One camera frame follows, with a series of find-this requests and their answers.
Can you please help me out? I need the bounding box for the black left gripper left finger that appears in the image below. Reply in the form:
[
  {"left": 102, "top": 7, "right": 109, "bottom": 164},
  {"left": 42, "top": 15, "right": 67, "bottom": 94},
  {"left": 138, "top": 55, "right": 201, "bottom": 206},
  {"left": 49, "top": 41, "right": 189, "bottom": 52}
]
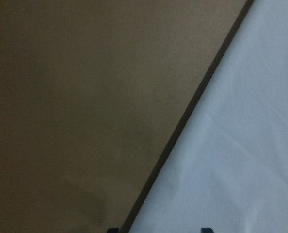
[{"left": 107, "top": 228, "right": 119, "bottom": 233}]

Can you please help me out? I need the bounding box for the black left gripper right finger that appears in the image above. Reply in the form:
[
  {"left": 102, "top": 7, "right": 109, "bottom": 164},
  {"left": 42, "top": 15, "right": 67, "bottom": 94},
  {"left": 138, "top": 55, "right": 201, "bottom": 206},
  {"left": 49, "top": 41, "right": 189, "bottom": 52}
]
[{"left": 201, "top": 228, "right": 213, "bottom": 233}]

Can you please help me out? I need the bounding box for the light blue t-shirt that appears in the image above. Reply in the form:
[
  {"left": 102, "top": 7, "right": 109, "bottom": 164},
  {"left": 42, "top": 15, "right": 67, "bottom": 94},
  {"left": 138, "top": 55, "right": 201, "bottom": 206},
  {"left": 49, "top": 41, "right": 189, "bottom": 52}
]
[{"left": 130, "top": 0, "right": 288, "bottom": 233}]

